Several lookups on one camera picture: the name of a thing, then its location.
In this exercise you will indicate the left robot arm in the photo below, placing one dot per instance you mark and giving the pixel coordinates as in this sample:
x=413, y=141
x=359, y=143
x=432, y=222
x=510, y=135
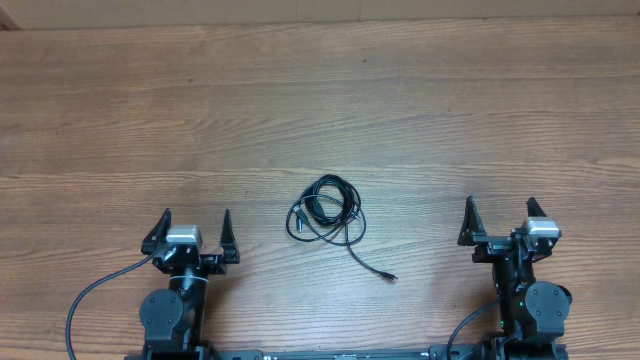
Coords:
x=173, y=317

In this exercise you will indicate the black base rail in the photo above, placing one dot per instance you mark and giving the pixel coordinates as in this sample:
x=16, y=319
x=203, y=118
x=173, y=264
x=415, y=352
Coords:
x=434, y=352

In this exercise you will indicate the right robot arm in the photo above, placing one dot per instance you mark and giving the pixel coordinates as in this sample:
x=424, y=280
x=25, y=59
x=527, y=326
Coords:
x=532, y=312

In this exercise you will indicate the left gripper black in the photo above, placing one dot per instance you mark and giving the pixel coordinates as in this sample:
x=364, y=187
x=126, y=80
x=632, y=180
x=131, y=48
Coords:
x=216, y=264

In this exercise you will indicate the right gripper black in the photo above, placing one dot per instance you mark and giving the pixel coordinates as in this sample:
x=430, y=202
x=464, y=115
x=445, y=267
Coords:
x=490, y=246

